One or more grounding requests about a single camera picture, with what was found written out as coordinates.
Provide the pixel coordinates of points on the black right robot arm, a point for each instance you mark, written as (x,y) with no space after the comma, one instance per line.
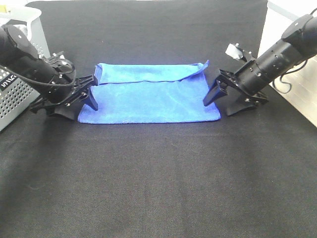
(297,44)

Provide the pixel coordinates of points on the grey perforated plastic basket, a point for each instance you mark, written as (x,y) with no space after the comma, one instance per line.
(16,95)

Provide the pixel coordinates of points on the blue microfiber towel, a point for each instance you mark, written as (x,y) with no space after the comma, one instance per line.
(149,94)

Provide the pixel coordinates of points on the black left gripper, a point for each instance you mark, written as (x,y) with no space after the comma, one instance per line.
(62,93)

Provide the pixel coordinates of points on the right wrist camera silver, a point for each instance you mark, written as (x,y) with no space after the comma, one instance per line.
(237,53)

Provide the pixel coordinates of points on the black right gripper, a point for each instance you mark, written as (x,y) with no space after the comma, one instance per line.
(247,80)

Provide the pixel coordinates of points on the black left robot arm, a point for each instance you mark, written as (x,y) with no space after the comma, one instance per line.
(15,49)

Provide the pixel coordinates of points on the grey towel in basket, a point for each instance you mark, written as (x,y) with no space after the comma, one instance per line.
(22,28)

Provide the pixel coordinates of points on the white plastic storage bin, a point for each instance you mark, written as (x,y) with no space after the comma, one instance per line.
(280,14)

